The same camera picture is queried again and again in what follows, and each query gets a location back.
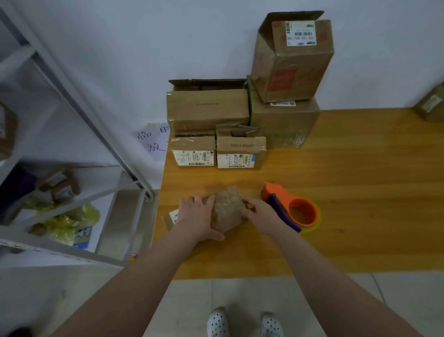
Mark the person's right hand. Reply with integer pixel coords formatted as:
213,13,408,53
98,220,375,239
240,196,287,237

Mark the stack of cardboard boxes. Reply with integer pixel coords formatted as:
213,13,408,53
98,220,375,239
166,10,335,169

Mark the person's left hand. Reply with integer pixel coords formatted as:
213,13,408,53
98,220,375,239
170,193,226,245

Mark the box barcode label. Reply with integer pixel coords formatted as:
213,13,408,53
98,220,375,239
163,184,248,233

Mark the white perforated clog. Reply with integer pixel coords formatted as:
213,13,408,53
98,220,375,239
206,307,232,337
260,312,285,337

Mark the wooden table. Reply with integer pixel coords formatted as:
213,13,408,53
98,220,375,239
151,107,444,281

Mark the person's left forearm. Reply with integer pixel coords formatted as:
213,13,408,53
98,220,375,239
52,236,198,337

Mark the grey metal shelf rack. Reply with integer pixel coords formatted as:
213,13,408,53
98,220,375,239
0,7,157,268

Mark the small brown cardboard box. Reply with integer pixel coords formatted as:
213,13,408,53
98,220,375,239
415,83,444,124

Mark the dark blue bag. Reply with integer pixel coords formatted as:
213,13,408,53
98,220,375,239
0,167,36,209

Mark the yellow plastic bag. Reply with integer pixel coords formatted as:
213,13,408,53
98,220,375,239
28,203,101,245

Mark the blue orange tape dispenser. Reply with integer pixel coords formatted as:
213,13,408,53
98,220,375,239
261,182,323,233

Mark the white paper wall sign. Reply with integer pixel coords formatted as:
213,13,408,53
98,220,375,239
135,124,171,162

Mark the large worn shelf carton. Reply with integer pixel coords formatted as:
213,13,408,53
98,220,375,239
0,103,18,161

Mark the person's right forearm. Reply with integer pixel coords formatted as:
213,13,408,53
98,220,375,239
267,225,420,337

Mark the small open carton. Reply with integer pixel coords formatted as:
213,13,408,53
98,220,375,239
38,170,80,202

